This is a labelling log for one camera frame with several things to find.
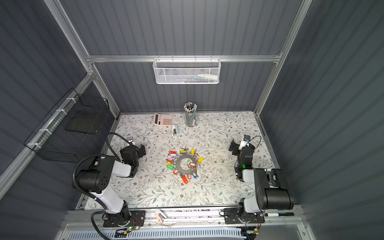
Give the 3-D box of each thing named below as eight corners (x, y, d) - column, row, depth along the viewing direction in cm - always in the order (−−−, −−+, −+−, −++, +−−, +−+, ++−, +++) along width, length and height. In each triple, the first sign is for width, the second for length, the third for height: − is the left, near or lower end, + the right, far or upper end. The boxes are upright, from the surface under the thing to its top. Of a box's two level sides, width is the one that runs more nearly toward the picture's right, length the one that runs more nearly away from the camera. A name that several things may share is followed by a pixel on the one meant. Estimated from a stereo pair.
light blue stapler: (171, 136, 108) (171, 134, 106) (173, 126, 115) (172, 123, 113) (179, 136, 108) (178, 134, 106) (179, 126, 115) (179, 123, 113)
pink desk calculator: (153, 126, 115) (152, 122, 112) (155, 116, 122) (154, 113, 119) (172, 126, 115) (172, 122, 112) (174, 116, 121) (173, 113, 119)
